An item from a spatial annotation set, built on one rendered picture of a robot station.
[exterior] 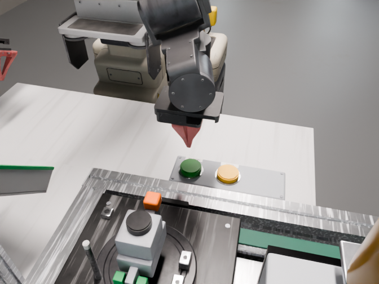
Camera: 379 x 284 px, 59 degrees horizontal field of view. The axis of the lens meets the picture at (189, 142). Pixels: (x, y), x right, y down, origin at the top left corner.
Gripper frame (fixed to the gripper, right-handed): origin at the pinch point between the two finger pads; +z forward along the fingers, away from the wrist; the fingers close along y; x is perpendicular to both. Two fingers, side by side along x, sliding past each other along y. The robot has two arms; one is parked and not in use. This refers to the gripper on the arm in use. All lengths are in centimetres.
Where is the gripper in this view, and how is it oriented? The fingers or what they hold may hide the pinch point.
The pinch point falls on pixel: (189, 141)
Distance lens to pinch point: 58.8
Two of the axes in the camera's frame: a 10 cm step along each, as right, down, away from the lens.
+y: 9.8, 1.5, -1.5
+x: 2.1, -6.7, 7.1
